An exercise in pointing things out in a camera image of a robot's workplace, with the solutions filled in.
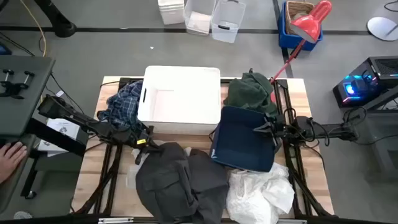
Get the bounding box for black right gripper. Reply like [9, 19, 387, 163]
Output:
[252, 113, 285, 139]

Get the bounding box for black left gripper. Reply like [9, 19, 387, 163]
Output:
[119, 125, 164, 166]

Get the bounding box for navy blue garment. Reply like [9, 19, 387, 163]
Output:
[209, 105, 278, 173]

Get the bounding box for dark green garment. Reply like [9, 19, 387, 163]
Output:
[223, 72, 279, 118]

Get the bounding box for dark grey garment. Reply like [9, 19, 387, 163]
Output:
[134, 142, 230, 224]

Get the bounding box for blue plaid shirt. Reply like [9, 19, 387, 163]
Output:
[96, 80, 149, 132]

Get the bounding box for large white plastic bin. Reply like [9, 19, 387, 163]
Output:
[137, 65, 222, 136]

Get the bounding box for white crumpled garment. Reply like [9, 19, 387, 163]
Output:
[225, 162, 295, 224]

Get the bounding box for white printed paper sheets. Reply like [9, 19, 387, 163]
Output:
[37, 118, 81, 157]

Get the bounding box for blue plastic crate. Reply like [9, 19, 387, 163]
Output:
[277, 1, 324, 52]

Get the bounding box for black computer with lights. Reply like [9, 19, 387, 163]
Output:
[332, 55, 398, 108]

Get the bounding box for clear plastic storage bin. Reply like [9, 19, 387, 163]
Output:
[183, 0, 216, 36]
[210, 0, 247, 44]

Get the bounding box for red desk lamp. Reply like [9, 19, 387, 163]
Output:
[269, 0, 333, 85]

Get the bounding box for wicker basket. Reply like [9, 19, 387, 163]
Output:
[285, 0, 315, 35]

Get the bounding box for grey side desk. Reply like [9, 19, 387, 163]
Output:
[0, 55, 57, 138]

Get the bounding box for person's hand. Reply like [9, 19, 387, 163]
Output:
[0, 141, 29, 185]

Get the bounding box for white storage box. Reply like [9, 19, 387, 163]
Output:
[157, 0, 185, 26]

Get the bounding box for white round disc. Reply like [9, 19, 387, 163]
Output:
[366, 16, 398, 42]

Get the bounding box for black stand base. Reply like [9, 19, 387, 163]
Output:
[33, 0, 78, 39]

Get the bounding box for black metal table frame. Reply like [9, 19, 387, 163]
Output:
[70, 77, 339, 224]

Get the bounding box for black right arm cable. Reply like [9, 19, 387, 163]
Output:
[283, 106, 331, 147]

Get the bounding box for silver metal bracket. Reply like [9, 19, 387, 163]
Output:
[97, 217, 135, 224]

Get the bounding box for black floor cable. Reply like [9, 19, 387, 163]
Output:
[343, 105, 398, 146]

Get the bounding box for black clamp mount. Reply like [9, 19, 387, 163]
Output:
[0, 68, 36, 100]

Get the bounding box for yellow cable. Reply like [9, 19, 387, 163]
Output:
[19, 0, 48, 57]

